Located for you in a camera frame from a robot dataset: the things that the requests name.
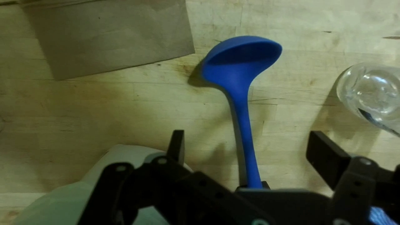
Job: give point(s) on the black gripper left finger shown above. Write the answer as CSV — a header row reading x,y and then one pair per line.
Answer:
x,y
177,146

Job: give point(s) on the clear glass jar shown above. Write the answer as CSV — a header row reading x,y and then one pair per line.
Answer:
x,y
372,91

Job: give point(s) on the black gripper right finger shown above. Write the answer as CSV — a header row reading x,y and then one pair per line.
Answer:
x,y
328,159

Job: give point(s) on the blue silicone spoon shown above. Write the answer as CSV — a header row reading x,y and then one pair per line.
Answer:
x,y
233,65

